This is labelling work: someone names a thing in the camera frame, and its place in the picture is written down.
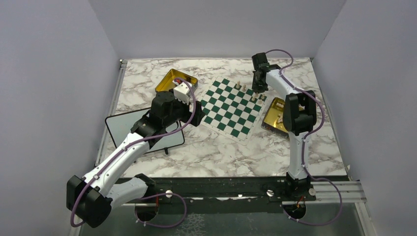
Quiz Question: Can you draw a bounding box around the pile of light chess pieces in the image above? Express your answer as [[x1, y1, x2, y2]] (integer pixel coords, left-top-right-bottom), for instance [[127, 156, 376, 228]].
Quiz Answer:
[[276, 103, 284, 123]]

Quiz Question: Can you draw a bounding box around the green white chess board mat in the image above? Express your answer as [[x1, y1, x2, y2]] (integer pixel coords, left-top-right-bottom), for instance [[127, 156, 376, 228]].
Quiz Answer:
[[199, 77, 268, 146]]

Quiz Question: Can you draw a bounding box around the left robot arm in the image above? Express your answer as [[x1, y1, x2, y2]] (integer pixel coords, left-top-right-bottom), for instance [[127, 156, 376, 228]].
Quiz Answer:
[[66, 91, 205, 228]]

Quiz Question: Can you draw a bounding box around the gold tin with light pieces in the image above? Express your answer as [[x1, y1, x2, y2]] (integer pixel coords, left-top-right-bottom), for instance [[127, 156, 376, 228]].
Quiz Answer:
[[261, 97, 289, 140]]

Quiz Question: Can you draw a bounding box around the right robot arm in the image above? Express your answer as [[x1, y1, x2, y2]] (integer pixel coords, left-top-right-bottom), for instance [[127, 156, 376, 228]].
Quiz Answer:
[[251, 52, 317, 200]]

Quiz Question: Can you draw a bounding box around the aluminium rail right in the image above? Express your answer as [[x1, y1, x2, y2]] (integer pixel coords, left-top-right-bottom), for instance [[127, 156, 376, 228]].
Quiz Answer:
[[301, 181, 367, 205]]

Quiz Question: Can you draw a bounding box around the small whiteboard with stand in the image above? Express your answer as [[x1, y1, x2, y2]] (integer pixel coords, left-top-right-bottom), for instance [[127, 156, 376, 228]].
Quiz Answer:
[[105, 109, 186, 163]]

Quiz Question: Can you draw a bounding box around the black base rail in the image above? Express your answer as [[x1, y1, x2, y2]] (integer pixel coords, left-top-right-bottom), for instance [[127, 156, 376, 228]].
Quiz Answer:
[[117, 177, 349, 215]]

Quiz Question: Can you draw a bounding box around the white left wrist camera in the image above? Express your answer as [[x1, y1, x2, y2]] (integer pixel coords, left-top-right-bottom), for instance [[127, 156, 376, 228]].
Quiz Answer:
[[173, 82, 192, 105]]

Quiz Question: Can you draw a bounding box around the gold tin with dark pieces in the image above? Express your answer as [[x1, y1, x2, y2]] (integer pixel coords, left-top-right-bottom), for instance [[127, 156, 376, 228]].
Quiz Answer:
[[155, 69, 198, 92]]

